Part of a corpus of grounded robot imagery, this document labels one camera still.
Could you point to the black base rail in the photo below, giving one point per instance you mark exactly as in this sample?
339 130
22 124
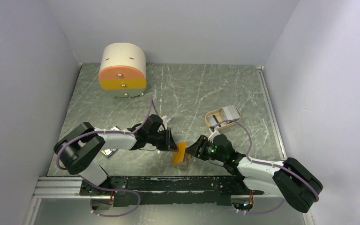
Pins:
153 190

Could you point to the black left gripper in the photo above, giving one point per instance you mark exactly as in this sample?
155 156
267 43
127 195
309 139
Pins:
169 144

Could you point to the stack of grey cards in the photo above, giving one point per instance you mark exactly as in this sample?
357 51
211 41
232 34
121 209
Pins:
230 112

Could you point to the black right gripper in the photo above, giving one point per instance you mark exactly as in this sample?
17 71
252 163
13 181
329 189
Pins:
198 148

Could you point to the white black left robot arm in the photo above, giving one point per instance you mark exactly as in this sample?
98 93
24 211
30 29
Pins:
77 150

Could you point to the beige orange drawer cabinet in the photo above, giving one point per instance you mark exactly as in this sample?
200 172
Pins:
123 70

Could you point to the colourful striped packet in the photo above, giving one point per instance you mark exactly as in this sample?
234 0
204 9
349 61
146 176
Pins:
108 149

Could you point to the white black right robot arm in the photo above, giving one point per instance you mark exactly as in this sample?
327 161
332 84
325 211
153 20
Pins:
287 179

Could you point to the beige oval tray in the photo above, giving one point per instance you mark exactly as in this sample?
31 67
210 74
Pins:
214 117

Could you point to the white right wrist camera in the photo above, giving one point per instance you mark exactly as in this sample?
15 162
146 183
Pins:
213 133

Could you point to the orange blue card holder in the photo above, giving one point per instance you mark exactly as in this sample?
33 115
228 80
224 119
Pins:
180 157

